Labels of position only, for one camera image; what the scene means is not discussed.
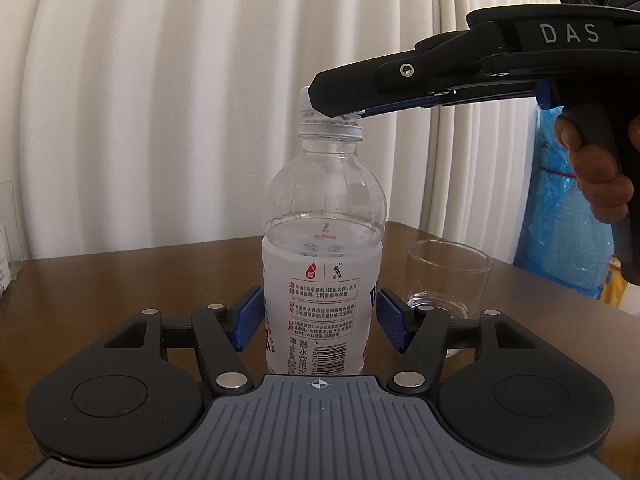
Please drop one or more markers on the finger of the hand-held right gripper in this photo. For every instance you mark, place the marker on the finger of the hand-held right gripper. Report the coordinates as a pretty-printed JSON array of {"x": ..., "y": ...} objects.
[
  {"x": 410, "y": 104},
  {"x": 350, "y": 85}
]

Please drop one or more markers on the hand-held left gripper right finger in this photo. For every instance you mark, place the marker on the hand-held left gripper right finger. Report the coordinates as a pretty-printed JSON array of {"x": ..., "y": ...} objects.
[{"x": 392, "y": 322}]

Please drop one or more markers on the yellow packet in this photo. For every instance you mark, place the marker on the yellow packet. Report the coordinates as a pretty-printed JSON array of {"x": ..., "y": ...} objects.
[{"x": 614, "y": 285}]

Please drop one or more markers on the clear plastic water bottle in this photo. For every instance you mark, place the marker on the clear plastic water bottle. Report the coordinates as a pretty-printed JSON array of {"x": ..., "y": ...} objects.
[{"x": 325, "y": 240}]

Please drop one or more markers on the clear acrylic holder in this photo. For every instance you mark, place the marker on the clear acrylic holder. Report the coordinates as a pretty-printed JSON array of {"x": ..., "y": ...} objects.
[{"x": 10, "y": 240}]

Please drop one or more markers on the person's right hand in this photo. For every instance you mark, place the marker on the person's right hand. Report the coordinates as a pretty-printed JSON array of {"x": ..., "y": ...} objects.
[{"x": 597, "y": 185}]

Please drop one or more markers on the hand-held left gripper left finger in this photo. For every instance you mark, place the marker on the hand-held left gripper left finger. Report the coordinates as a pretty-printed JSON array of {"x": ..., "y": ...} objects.
[{"x": 248, "y": 317}]

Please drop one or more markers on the white bottle cap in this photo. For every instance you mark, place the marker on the white bottle cap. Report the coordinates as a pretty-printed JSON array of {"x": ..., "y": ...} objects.
[{"x": 303, "y": 100}]

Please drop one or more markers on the white pleated curtain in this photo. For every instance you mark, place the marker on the white pleated curtain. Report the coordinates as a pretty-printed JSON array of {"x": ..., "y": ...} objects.
[{"x": 175, "y": 110}]

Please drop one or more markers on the blue plastic bag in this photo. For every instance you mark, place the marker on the blue plastic bag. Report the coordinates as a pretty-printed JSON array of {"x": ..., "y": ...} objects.
[{"x": 555, "y": 220}]

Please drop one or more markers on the clear drinking glass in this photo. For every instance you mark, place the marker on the clear drinking glass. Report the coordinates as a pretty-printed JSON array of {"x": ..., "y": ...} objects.
[{"x": 450, "y": 280}]

